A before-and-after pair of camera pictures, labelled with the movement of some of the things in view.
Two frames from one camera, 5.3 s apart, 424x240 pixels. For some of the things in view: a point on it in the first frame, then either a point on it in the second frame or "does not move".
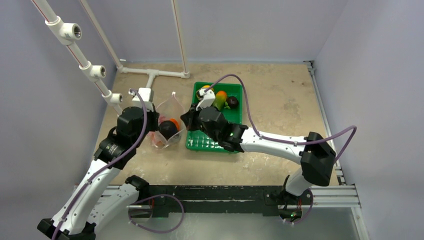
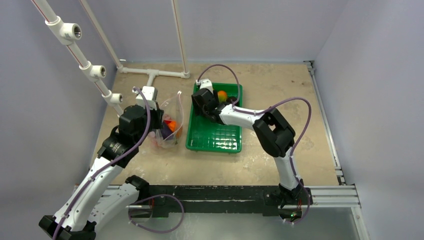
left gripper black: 154,115 does not move
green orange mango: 220,99 does not move
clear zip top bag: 171,117 does not move
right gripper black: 191,116 to 201,100
